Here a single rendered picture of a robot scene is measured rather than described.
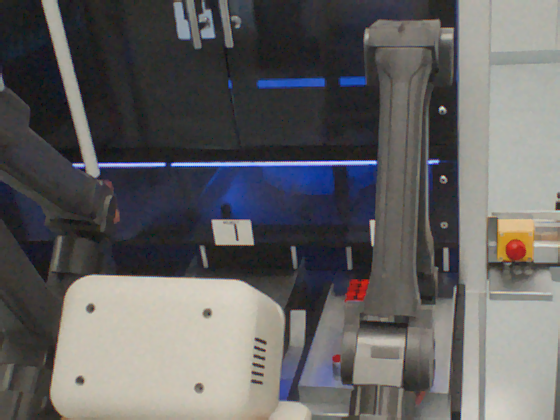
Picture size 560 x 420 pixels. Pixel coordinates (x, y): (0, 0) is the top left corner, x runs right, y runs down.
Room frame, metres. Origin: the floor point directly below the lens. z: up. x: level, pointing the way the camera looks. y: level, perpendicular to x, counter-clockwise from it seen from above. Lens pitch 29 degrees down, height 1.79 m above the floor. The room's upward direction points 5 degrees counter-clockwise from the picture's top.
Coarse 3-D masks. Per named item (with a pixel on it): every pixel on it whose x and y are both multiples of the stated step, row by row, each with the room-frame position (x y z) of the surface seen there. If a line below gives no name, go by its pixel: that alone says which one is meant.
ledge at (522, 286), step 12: (492, 276) 1.45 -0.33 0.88; (516, 276) 1.44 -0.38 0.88; (528, 276) 1.44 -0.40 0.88; (540, 276) 1.43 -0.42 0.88; (492, 288) 1.40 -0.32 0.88; (504, 288) 1.40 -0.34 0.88; (516, 288) 1.39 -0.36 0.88; (528, 288) 1.39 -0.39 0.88; (540, 288) 1.39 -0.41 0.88; (552, 288) 1.38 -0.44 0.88; (540, 300) 1.37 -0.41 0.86; (552, 300) 1.36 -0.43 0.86
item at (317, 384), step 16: (336, 304) 1.39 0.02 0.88; (448, 304) 1.35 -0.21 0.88; (320, 320) 1.29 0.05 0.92; (336, 320) 1.33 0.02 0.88; (368, 320) 1.32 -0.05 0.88; (448, 320) 1.30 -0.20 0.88; (320, 336) 1.26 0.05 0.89; (336, 336) 1.27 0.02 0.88; (448, 336) 1.24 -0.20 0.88; (320, 352) 1.23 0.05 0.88; (336, 352) 1.22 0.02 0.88; (448, 352) 1.19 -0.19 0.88; (304, 368) 1.14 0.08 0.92; (320, 368) 1.18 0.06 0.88; (448, 368) 1.10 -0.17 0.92; (304, 384) 1.11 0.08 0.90; (320, 384) 1.13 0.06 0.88; (336, 384) 1.13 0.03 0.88; (448, 384) 1.06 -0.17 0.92; (304, 400) 1.09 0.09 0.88; (320, 400) 1.08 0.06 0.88; (336, 400) 1.08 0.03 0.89; (432, 400) 1.04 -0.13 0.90; (448, 400) 1.05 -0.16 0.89
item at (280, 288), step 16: (192, 272) 1.56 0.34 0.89; (208, 272) 1.57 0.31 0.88; (224, 272) 1.57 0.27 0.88; (240, 272) 1.56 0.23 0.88; (256, 272) 1.55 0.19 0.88; (272, 272) 1.55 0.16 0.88; (288, 272) 1.54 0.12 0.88; (304, 272) 1.53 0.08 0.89; (256, 288) 1.48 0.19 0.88; (272, 288) 1.48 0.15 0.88; (288, 288) 1.47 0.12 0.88; (288, 304) 1.37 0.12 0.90
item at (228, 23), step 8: (224, 0) 1.42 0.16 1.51; (224, 8) 1.42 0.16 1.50; (224, 16) 1.42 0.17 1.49; (224, 24) 1.42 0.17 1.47; (232, 24) 1.45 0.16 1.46; (240, 24) 1.48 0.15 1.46; (224, 32) 1.42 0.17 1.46; (232, 32) 1.43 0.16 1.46; (224, 40) 1.42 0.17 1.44; (232, 40) 1.43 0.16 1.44
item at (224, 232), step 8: (216, 224) 1.50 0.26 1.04; (224, 224) 1.50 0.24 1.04; (232, 224) 1.49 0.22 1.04; (240, 224) 1.49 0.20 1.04; (248, 224) 1.49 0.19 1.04; (216, 232) 1.50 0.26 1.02; (224, 232) 1.50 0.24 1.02; (232, 232) 1.49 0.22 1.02; (240, 232) 1.49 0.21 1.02; (248, 232) 1.49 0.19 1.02; (216, 240) 1.50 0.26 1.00; (224, 240) 1.50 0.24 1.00; (232, 240) 1.49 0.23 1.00; (240, 240) 1.49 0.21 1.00; (248, 240) 1.49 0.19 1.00
